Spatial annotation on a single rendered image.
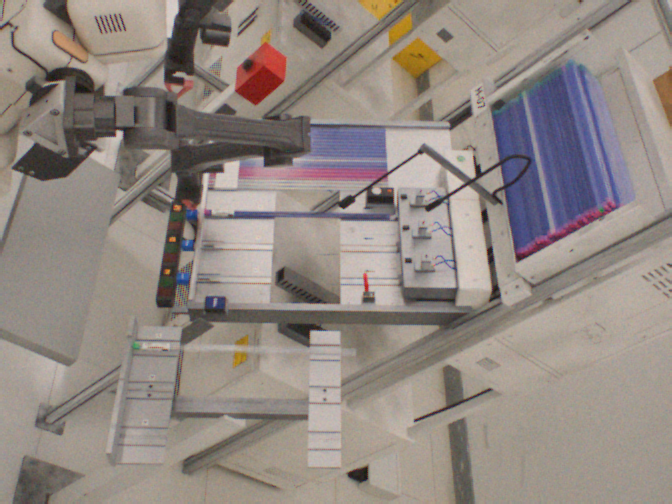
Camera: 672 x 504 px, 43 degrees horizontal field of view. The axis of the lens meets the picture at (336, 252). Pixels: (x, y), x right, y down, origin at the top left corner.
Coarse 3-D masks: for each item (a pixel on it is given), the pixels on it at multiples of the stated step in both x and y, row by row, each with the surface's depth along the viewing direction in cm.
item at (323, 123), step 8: (312, 120) 255; (320, 120) 255; (328, 120) 255; (336, 120) 255; (344, 120) 255; (352, 120) 256; (360, 120) 256; (368, 120) 256; (376, 120) 256; (384, 120) 256; (424, 128) 256; (432, 128) 256; (440, 128) 256; (448, 128) 256
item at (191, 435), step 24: (168, 432) 206; (192, 432) 198; (216, 432) 196; (24, 456) 240; (168, 456) 206; (24, 480) 236; (48, 480) 241; (72, 480) 247; (96, 480) 222; (120, 480) 217
